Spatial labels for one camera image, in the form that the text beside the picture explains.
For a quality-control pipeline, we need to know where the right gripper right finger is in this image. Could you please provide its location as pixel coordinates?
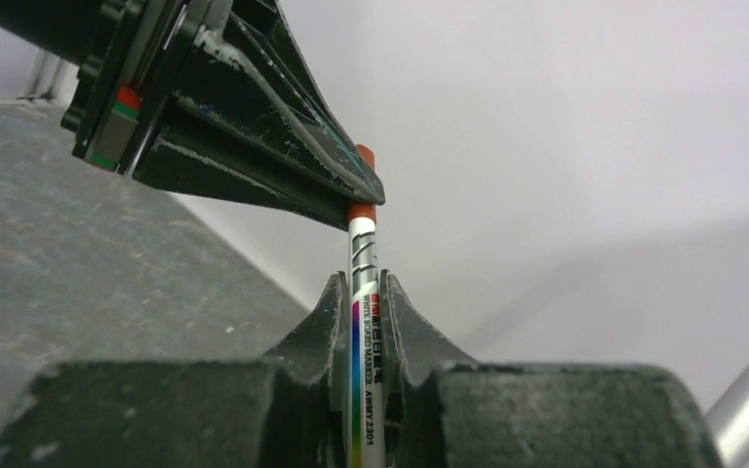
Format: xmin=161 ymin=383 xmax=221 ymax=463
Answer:
xmin=379 ymin=270 xmax=473 ymax=467

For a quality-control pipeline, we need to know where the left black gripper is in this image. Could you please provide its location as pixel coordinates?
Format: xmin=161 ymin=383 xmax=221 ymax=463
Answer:
xmin=0 ymin=1 xmax=385 ymax=231

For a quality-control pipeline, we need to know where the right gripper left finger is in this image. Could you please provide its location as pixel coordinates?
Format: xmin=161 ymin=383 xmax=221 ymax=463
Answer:
xmin=260 ymin=273 xmax=348 ymax=467

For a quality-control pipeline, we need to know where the white marker pen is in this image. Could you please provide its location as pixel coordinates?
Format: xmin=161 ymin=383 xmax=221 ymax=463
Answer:
xmin=347 ymin=214 xmax=387 ymax=467

